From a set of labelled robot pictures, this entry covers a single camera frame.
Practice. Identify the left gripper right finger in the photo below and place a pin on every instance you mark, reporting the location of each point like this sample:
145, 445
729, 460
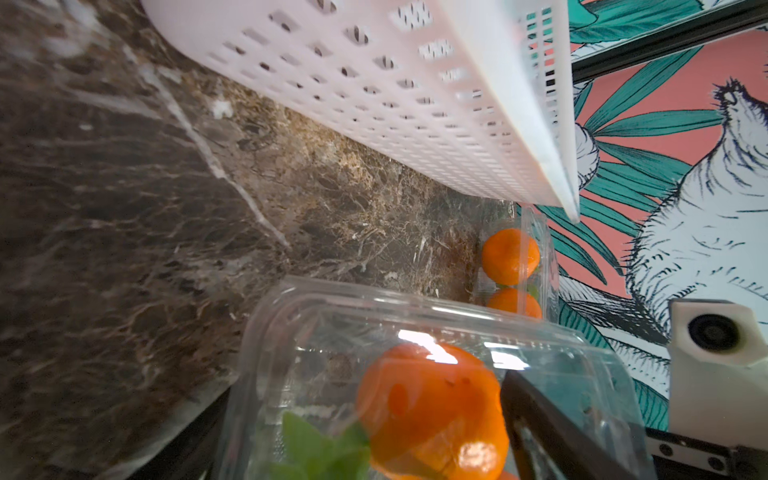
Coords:
524, 407

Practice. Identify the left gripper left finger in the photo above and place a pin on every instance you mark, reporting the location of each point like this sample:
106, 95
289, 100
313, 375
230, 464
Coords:
191, 454

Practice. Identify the upper orange with leaf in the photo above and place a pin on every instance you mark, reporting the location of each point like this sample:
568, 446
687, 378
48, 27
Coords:
432, 413

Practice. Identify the orange in right container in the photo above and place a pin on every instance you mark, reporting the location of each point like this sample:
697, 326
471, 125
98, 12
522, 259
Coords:
510, 256

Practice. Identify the white plastic basket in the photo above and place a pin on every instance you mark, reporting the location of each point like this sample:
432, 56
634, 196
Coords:
476, 95

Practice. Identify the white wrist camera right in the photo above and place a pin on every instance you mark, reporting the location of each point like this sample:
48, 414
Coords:
718, 373

